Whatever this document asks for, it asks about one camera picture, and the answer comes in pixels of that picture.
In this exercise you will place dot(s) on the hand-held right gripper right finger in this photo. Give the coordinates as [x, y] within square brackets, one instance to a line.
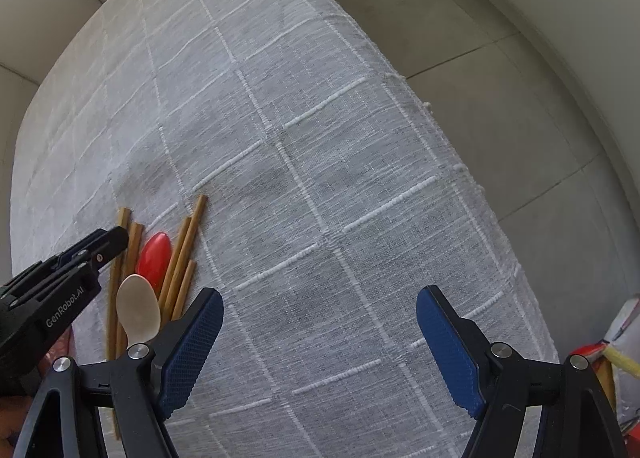
[445, 338]

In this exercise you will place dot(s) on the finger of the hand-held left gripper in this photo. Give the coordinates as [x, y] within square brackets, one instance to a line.
[95, 260]
[107, 239]

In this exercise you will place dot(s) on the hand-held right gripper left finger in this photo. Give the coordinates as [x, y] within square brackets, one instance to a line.
[192, 343]

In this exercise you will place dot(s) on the wooden chopstick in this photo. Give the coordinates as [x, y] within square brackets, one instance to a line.
[186, 283]
[131, 263]
[197, 218]
[180, 248]

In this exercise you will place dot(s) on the red plastic spoon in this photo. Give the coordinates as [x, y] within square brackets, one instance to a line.
[154, 258]

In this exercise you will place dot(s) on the white plastic spoon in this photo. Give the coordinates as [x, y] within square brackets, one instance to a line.
[137, 303]

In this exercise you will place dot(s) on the red snack box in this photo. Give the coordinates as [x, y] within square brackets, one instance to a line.
[586, 351]

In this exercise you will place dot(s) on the yellow strip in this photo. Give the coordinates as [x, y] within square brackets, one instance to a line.
[622, 360]

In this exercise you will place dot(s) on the white plastic bag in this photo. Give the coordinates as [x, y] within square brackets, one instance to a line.
[625, 320]

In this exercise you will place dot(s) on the white checked tablecloth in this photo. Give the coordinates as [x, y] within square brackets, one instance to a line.
[300, 137]

